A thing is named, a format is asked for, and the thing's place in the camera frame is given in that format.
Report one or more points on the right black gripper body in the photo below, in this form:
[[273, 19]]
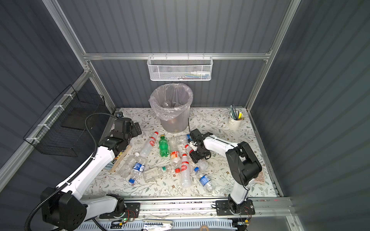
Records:
[[197, 154]]

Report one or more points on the water bottle blue label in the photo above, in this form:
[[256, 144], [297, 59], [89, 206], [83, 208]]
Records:
[[133, 168], [204, 180]]

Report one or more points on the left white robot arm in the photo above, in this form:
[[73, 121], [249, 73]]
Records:
[[63, 205]]

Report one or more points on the clear plastic bin liner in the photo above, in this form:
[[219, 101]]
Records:
[[170, 91]]

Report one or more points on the white wire wall basket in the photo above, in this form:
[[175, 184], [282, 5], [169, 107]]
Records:
[[178, 69]]

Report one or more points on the clear bottle red label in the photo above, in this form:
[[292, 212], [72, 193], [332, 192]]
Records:
[[175, 156]]

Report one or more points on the clear bottle blue label top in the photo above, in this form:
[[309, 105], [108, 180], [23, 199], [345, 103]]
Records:
[[183, 139]]

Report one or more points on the white pen holder cup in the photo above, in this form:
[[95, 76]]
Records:
[[234, 124]]

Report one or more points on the treehouse children's book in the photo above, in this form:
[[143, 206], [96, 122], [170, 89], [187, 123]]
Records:
[[113, 165]]

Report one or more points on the green plastic soda bottle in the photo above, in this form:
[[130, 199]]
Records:
[[163, 146]]

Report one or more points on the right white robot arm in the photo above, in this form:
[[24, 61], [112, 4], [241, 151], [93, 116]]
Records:
[[242, 161]]

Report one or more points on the white bottle red label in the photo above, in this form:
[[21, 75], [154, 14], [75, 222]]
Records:
[[185, 168]]

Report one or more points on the square clear bottle green cap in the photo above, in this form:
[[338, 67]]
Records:
[[155, 173]]

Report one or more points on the pink calculator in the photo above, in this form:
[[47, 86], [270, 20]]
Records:
[[260, 179]]

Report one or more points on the water bottle blue label front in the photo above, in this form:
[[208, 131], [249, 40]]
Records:
[[204, 180]]

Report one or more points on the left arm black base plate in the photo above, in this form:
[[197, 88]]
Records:
[[128, 210]]

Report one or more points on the grey mesh waste bin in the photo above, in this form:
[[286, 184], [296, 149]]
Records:
[[174, 118]]

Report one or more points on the white bottle red band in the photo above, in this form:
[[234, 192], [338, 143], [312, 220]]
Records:
[[189, 149]]

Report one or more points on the white glue bottle in basket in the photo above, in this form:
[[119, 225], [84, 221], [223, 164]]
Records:
[[201, 74]]

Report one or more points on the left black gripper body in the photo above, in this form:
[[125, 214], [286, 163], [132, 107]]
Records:
[[134, 133]]

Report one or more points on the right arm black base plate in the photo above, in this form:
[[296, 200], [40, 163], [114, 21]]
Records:
[[228, 208]]

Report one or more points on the black wire wall basket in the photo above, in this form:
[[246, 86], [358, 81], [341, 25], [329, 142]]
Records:
[[71, 127]]

